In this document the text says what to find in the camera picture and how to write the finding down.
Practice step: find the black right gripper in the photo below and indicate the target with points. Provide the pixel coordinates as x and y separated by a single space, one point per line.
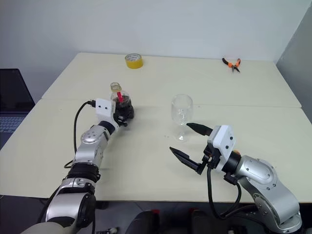
211 157

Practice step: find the clear wine glass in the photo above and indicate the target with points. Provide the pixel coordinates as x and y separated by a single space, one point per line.
181 109

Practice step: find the small plastic bottle dark liquid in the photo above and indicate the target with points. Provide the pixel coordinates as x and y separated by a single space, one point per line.
122 102

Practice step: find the orange black pliers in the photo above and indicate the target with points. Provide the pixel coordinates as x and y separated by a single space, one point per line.
232 64

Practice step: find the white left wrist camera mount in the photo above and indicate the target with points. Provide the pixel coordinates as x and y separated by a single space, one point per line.
104 108

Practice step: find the dark rounded shape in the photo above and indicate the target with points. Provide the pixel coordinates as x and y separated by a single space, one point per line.
143 223

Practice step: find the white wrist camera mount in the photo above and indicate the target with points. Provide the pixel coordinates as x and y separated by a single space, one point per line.
104 108
223 139

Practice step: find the yellow tape roll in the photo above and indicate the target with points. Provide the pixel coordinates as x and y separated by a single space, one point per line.
134 61

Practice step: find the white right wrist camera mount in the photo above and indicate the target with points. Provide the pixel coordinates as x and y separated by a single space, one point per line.
223 139

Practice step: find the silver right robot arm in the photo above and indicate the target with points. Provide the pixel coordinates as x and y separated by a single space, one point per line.
265 185

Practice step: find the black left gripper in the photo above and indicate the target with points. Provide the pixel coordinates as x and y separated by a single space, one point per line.
121 119

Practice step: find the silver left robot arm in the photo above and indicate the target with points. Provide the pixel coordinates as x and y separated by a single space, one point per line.
87 151

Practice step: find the dark laptop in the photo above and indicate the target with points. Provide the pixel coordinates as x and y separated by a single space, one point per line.
12 97

